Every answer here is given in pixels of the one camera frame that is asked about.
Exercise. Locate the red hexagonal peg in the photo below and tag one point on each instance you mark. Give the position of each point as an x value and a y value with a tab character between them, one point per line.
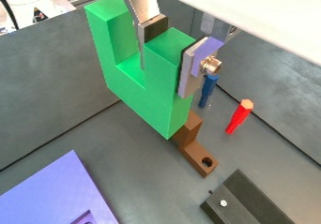
239	115

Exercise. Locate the brown block with holes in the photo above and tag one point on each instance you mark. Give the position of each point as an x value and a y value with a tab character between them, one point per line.
190	148

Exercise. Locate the green U-shaped block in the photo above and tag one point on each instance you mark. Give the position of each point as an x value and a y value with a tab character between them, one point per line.
140	73

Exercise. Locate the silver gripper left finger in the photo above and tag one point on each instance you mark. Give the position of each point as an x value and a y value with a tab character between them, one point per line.
150	22

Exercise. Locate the blue hexagonal peg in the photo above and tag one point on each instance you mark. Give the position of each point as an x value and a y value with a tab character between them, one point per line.
210	81

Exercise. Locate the purple board with cross slot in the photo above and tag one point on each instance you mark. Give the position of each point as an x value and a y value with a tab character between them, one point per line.
58	196

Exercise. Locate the black angle bracket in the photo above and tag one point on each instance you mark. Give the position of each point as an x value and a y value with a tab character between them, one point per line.
238	203

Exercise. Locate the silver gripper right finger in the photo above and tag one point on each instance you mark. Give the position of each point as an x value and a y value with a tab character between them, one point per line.
198	56

